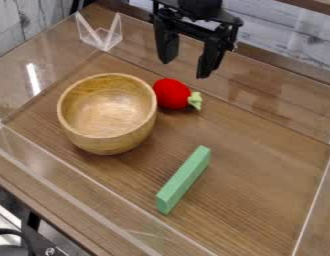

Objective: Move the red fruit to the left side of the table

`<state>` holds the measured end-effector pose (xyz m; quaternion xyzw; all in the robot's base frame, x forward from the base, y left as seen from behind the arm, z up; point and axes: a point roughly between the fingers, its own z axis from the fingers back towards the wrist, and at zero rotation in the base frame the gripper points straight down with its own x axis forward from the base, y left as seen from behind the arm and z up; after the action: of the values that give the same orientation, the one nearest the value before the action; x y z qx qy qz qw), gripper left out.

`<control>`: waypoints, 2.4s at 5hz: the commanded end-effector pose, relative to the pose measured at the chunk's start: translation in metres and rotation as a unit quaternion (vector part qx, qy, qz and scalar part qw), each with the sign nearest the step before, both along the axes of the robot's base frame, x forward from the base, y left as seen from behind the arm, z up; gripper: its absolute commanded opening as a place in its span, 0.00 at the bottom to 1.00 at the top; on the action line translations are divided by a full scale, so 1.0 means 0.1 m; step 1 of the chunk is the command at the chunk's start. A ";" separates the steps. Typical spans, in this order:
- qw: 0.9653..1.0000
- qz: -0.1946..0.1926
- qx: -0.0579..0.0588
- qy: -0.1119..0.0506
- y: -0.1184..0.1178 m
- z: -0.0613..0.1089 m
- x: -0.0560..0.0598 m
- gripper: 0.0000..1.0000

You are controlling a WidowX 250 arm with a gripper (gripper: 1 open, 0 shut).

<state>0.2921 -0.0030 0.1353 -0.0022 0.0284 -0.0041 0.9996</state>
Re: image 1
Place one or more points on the green rectangular block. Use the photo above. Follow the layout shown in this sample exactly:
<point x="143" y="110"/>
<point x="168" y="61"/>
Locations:
<point x="182" y="180"/>

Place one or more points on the wooden bowl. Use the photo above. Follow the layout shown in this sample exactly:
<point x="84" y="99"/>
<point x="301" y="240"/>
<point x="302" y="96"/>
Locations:
<point x="107" y="113"/>

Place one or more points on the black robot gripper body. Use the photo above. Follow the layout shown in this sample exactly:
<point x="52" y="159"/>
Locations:
<point x="198" y="18"/>

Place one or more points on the clear acrylic corner bracket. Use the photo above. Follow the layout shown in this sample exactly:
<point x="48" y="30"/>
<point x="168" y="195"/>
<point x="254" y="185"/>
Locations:
<point x="100" y="38"/>

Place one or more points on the clear acrylic tray wall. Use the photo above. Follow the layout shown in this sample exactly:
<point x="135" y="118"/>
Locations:
<point x="108" y="225"/>

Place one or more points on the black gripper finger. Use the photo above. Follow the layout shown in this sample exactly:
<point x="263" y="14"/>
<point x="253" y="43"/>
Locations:
<point x="167" y="39"/>
<point x="211" y="57"/>

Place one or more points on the red plush strawberry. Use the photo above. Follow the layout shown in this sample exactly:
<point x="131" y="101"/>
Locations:
<point x="175" y="96"/>

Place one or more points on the black table leg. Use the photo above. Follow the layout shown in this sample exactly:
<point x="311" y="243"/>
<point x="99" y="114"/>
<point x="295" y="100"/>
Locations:
<point x="34" y="221"/>

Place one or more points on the black metal base plate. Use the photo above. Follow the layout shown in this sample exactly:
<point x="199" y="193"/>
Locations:
<point x="42" y="245"/>

